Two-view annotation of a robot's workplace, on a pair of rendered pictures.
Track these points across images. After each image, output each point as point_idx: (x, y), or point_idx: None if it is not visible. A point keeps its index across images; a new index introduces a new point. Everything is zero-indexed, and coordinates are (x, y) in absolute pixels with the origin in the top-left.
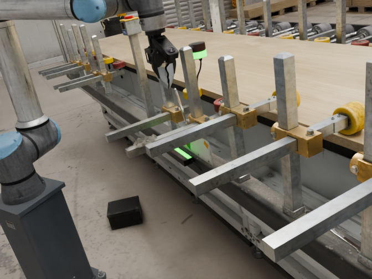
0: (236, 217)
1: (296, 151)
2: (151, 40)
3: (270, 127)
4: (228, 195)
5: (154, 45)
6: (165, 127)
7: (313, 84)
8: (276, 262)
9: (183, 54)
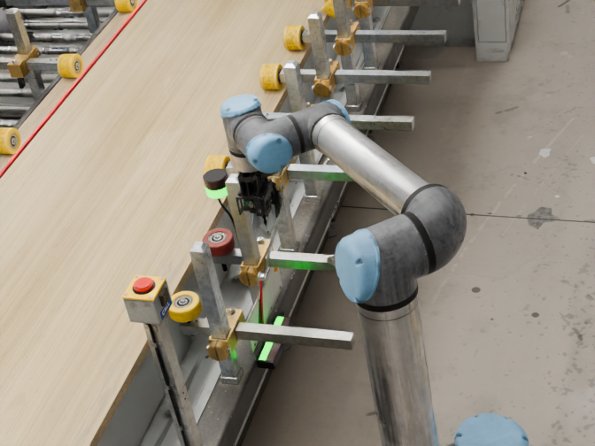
0: None
1: None
2: (258, 178)
3: None
4: (303, 278)
5: (265, 176)
6: (207, 419)
7: (129, 200)
8: (247, 418)
9: None
